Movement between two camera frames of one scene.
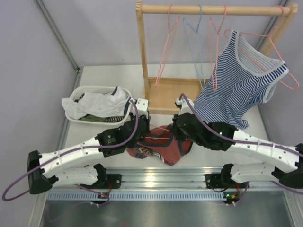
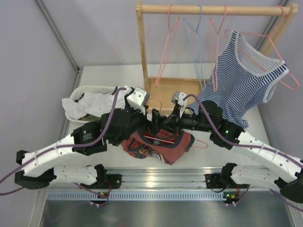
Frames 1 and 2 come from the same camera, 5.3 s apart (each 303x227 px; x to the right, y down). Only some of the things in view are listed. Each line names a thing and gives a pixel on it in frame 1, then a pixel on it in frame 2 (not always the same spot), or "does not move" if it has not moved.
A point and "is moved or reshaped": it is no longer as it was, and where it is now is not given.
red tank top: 159,142 does not move
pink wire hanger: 218,32 does not move
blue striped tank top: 240,83 does not move
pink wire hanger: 155,137 is moved or reshaped
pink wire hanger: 169,29 does not move
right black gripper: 175,129 → 167,125
